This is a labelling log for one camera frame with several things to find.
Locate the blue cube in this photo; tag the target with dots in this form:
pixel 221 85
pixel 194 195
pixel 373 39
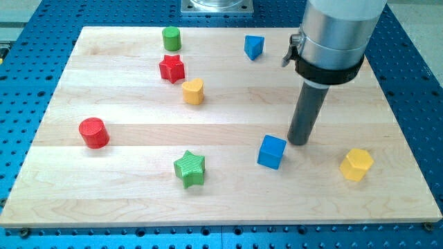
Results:
pixel 271 152

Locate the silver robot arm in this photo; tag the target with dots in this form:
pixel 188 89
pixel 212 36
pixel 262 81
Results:
pixel 329 46

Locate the yellow hexagon block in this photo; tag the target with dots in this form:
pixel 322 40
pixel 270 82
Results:
pixel 356 164

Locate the yellow heart block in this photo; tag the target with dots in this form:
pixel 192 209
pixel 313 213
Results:
pixel 193 91

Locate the green star block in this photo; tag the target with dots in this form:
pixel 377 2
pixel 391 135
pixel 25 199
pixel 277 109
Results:
pixel 190 168

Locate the red star block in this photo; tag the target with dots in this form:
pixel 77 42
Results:
pixel 172 68

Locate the light wooden board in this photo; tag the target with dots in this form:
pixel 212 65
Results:
pixel 113 74

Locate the blue triangle block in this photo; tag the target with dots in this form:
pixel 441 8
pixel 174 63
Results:
pixel 253 46

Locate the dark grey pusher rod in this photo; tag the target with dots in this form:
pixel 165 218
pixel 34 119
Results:
pixel 308 107

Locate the green cylinder block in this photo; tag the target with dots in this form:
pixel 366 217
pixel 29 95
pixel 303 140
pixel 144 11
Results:
pixel 171 38

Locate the red cylinder block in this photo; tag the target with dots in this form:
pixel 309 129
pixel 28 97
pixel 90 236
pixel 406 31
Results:
pixel 94 133

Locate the blue perforated metal plate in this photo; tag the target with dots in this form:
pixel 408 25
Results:
pixel 38 57

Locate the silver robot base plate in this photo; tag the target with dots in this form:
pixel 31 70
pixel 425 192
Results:
pixel 217 7

